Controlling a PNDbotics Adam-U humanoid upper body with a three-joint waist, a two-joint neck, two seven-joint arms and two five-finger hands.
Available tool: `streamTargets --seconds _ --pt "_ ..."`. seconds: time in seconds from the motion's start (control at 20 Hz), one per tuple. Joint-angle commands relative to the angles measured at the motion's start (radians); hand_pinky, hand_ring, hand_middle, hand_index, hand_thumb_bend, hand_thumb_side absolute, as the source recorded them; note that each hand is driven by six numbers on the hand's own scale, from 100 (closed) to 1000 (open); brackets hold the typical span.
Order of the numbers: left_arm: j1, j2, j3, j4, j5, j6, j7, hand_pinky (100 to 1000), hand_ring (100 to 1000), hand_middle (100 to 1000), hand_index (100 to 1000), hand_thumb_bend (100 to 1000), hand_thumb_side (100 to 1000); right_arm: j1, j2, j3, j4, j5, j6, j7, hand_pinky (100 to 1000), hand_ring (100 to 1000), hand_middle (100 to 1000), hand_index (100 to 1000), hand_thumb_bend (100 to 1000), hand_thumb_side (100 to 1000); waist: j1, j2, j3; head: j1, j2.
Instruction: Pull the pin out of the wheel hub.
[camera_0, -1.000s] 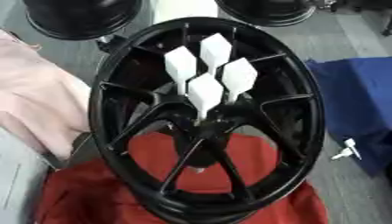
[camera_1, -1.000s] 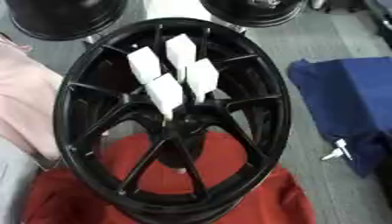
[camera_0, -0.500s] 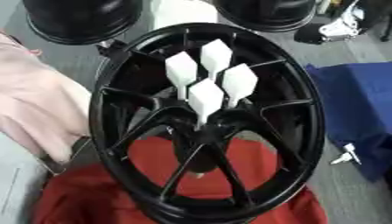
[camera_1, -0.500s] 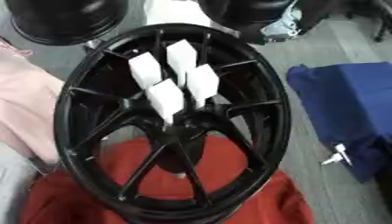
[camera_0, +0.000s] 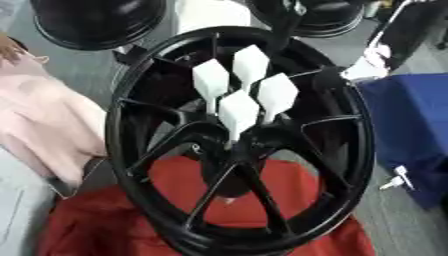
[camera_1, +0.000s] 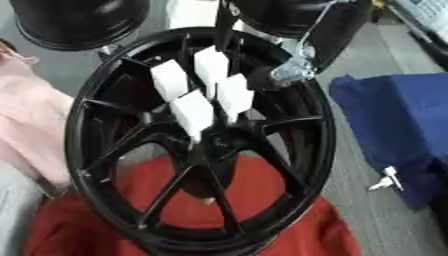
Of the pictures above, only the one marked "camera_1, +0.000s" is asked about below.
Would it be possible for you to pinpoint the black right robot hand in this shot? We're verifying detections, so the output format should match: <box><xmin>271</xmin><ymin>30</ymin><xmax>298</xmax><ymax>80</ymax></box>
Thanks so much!
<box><xmin>245</xmin><ymin>65</ymin><xmax>293</xmax><ymax>92</ymax></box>

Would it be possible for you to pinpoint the white pin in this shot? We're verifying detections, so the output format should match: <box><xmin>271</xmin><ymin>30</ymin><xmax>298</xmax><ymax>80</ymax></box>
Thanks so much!
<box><xmin>213</xmin><ymin>72</ymin><xmax>258</xmax><ymax>125</ymax></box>
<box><xmin>148</xmin><ymin>58</ymin><xmax>193</xmax><ymax>103</ymax></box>
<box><xmin>168</xmin><ymin>88</ymin><xmax>217</xmax><ymax>148</ymax></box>
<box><xmin>192</xmin><ymin>45</ymin><xmax>231</xmax><ymax>98</ymax></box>

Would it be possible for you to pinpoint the black round wheel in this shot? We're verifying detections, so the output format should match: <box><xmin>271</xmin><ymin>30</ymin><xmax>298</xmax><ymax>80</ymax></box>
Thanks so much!
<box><xmin>227</xmin><ymin>0</ymin><xmax>375</xmax><ymax>40</ymax></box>
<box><xmin>8</xmin><ymin>0</ymin><xmax>153</xmax><ymax>52</ymax></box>

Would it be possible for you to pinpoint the black spoked wheel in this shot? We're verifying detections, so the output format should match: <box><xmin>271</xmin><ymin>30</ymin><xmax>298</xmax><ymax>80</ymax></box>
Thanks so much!
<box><xmin>63</xmin><ymin>26</ymin><xmax>340</xmax><ymax>256</ymax></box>

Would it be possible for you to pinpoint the black upright bar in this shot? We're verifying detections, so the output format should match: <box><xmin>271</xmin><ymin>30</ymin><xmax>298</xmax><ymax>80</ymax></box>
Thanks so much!
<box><xmin>211</xmin><ymin>0</ymin><xmax>238</xmax><ymax>52</ymax></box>

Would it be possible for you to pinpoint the blue fabric cover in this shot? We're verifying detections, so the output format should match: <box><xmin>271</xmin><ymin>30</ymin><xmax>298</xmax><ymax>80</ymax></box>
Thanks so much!
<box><xmin>327</xmin><ymin>72</ymin><xmax>448</xmax><ymax>212</ymax></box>

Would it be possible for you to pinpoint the small white plastic piece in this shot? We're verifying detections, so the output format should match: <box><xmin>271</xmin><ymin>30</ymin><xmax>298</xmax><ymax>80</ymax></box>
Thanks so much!
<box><xmin>365</xmin><ymin>165</ymin><xmax>406</xmax><ymax>193</ymax></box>

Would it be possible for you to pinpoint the person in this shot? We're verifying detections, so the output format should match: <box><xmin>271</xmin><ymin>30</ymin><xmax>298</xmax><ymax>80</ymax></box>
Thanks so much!
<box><xmin>0</xmin><ymin>38</ymin><xmax>81</xmax><ymax>190</ymax></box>

